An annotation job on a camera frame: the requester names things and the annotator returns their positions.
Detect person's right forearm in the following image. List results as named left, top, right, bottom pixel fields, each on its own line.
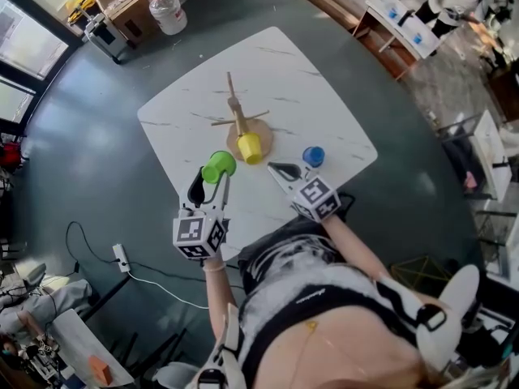
left=322, top=215, right=390, bottom=283

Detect gold wire stool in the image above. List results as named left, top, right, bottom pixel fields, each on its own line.
left=389, top=255, right=453, bottom=299

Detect orange box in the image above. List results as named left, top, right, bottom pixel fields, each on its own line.
left=88, top=354, right=113, bottom=384

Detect white table with clutter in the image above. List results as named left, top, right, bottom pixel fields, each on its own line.
left=48, top=308, right=135, bottom=389

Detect white table black frame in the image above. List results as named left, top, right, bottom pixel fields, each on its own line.
left=440, top=109, right=514, bottom=202

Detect person's left forearm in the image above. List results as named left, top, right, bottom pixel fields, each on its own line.
left=201, top=255, right=240, bottom=348

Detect black-framed glass doors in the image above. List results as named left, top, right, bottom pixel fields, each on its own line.
left=0, top=0, right=82, bottom=137

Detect white portable air cooler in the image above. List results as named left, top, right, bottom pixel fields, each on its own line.
left=83, top=12, right=129, bottom=64

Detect green plastic cup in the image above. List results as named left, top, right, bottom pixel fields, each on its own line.
left=201, top=150, right=238, bottom=185

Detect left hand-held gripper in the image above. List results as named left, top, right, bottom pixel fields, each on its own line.
left=172, top=167, right=230, bottom=261

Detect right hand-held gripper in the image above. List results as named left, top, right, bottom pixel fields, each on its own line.
left=266, top=161, right=342, bottom=223

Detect white power strip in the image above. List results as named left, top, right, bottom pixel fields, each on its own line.
left=112, top=243, right=131, bottom=274

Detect white round-back chair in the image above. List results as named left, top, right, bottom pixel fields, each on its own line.
left=440, top=264, right=482, bottom=331

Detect wooden cup tree stand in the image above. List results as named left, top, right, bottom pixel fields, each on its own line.
left=210, top=71, right=275, bottom=161

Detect black cable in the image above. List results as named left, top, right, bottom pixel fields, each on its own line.
left=65, top=220, right=244, bottom=289

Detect cardboard box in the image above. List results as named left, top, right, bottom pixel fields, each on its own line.
left=92, top=0, right=161, bottom=48

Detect red bag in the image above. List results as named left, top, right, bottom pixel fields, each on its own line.
left=0, top=142, right=21, bottom=168

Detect person's body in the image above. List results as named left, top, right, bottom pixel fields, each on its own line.
left=194, top=216, right=463, bottom=389

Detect blue plastic cup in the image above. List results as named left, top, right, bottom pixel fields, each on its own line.
left=302, top=146, right=326, bottom=169

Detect white cable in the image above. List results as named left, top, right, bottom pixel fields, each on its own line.
left=127, top=271, right=210, bottom=310

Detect yellow plastic cup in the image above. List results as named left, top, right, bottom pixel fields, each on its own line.
left=236, top=131, right=264, bottom=165

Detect white side table wooden frame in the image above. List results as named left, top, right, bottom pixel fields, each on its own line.
left=351, top=0, right=442, bottom=81

